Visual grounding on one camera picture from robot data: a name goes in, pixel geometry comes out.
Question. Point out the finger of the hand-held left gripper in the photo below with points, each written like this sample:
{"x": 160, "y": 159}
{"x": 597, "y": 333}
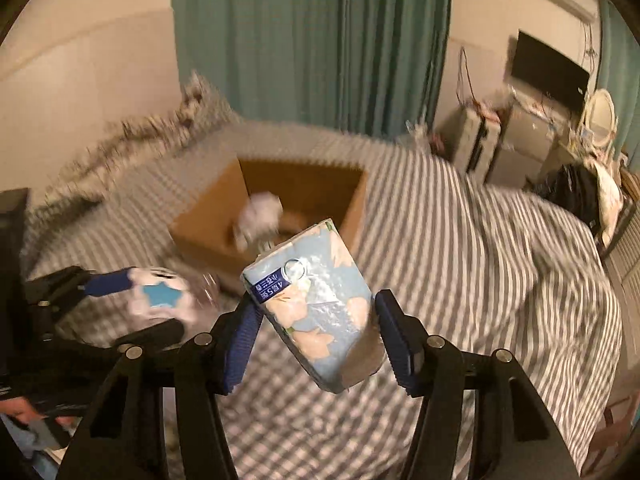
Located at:
{"x": 107, "y": 282}
{"x": 160, "y": 335}

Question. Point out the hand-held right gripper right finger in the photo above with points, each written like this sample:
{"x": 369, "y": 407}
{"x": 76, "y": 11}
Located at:
{"x": 397, "y": 345}

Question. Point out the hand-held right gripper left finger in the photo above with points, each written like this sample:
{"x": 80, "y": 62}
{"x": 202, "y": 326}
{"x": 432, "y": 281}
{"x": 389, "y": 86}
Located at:
{"x": 240, "y": 345}

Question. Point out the white ball with blue star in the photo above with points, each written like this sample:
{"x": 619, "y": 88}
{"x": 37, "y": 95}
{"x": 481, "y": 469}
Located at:
{"x": 160, "y": 297}

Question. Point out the floral blue tissue pack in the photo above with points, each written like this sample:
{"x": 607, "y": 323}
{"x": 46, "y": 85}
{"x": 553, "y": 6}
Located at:
{"x": 315, "y": 305}

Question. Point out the brown cardboard box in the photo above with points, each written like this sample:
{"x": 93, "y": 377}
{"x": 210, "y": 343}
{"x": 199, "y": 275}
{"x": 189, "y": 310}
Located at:
{"x": 310, "y": 190}

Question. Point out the person's left hand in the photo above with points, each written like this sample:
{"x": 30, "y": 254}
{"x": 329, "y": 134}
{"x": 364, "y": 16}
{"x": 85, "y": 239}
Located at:
{"x": 17, "y": 410}

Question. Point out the grey striped bed sheet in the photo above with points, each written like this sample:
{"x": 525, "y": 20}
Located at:
{"x": 475, "y": 270}

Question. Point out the white plush toy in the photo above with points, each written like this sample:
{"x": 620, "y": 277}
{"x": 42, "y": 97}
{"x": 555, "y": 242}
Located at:
{"x": 260, "y": 217}

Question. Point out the patterned grey blanket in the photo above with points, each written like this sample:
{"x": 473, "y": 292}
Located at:
{"x": 130, "y": 140}

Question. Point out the white suitcase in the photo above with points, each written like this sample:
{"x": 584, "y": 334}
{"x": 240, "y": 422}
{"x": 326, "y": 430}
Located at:
{"x": 472, "y": 140}

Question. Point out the wooden chair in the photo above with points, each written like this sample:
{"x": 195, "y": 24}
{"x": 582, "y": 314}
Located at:
{"x": 607, "y": 435}

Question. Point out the black cloth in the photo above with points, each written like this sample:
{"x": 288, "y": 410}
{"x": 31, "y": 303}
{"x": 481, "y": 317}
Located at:
{"x": 572, "y": 195}

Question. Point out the grey cabinet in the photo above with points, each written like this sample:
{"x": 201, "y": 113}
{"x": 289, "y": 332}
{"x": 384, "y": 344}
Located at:
{"x": 525, "y": 145}

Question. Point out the white cloth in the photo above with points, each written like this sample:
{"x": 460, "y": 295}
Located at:
{"x": 610, "y": 200}

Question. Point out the white oval mirror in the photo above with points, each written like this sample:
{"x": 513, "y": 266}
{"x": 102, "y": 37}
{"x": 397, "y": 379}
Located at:
{"x": 599, "y": 116}

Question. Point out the black monitor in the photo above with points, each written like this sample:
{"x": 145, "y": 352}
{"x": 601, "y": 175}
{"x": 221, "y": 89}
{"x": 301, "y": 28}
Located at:
{"x": 547, "y": 72}

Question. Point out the green curtain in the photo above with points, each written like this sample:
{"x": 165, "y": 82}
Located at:
{"x": 310, "y": 40}
{"x": 617, "y": 75}

